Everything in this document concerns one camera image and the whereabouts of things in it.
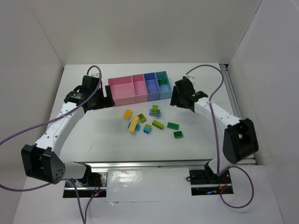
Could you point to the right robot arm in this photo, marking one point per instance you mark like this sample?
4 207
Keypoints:
239 136

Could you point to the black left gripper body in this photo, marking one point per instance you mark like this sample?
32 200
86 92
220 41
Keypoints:
108 95

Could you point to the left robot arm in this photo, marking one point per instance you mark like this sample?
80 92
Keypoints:
50 144

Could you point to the blue purple container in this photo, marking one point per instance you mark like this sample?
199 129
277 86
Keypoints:
152 86

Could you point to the lime printed lego brick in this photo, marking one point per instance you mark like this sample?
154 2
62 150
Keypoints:
142 118

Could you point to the lime long lego brick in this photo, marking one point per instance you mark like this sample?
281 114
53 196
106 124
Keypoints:
157 124

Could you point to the yellow curved lego brick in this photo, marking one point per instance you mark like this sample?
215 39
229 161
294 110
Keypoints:
127 114

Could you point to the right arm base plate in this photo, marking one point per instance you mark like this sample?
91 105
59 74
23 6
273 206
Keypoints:
202 184

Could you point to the dark green lego plate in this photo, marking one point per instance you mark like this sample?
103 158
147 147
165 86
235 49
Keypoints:
173 126

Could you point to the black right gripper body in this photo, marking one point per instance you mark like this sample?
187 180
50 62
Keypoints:
174 96

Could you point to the turquoise yellow stacked lego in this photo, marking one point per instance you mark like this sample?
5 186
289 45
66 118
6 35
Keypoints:
147 129

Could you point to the dark green square lego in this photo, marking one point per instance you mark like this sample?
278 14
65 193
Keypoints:
178 135

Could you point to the lime square lego brick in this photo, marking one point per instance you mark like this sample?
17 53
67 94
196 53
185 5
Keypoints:
155 109

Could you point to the aluminium rail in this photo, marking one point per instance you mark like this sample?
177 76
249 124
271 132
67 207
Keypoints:
121 164

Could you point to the long yellow lego brick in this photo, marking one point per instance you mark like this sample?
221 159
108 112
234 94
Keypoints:
133 124

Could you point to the turquoise arch lego brick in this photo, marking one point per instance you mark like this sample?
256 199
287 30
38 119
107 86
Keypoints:
155 115

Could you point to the light blue container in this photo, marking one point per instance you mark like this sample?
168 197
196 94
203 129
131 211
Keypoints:
165 89

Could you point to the large pink container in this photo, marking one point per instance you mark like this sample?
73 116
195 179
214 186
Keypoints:
122 89

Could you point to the narrow pink container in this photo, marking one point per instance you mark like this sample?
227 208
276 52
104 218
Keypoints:
141 94

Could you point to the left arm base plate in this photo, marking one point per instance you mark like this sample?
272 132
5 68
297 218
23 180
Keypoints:
97 184

